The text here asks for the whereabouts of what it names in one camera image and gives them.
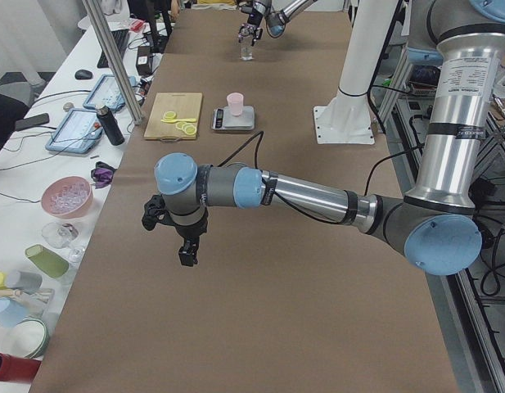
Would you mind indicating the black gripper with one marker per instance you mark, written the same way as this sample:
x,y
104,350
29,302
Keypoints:
x,y
251,18
189,230

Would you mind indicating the glass sauce bottle metal spout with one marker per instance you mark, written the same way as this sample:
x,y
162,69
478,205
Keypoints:
x,y
246,43

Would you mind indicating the pink plastic cup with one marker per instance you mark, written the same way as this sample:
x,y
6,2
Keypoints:
x,y
235,103

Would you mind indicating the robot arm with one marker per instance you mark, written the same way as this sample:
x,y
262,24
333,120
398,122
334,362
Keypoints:
x,y
275,20
431,225

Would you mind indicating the silver kitchen scale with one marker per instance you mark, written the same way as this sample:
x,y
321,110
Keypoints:
x,y
224,121

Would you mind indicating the green plastic cup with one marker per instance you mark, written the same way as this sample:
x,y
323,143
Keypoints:
x,y
47,261

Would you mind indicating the grey cup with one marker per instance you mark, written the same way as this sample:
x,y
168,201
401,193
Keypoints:
x,y
25,281

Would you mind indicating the light blue cup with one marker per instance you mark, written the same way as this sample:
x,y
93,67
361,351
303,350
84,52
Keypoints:
x,y
11,312

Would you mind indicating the red cylinder cup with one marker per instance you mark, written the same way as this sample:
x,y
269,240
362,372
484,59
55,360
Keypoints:
x,y
18,370

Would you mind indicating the wooden cutting board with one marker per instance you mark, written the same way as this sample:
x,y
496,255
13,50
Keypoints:
x,y
186,105

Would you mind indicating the black power box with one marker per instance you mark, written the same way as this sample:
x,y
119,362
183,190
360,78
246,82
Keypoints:
x,y
144,61

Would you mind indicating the wine glass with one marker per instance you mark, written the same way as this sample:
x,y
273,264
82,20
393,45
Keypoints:
x,y
62,236

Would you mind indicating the pink bowl with ice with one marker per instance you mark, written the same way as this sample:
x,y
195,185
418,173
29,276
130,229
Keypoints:
x,y
68,198

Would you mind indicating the blue teach pendant far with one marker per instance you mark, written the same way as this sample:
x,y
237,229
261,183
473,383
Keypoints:
x,y
106,91

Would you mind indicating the blue teach pendant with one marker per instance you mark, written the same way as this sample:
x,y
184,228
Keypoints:
x,y
77,133
106,91

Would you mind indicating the black thermos bottle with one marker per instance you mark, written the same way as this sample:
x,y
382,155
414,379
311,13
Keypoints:
x,y
109,124

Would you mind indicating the blue teach pendant near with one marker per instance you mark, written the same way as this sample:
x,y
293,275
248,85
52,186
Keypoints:
x,y
77,133

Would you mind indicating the black computer mouse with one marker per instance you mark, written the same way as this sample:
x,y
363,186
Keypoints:
x,y
83,74

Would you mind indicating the white green bowl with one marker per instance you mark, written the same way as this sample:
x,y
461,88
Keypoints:
x,y
28,339

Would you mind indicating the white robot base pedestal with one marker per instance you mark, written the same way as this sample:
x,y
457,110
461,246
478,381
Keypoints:
x,y
346,119

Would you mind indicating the aluminium frame post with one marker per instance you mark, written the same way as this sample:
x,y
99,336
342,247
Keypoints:
x,y
108,46

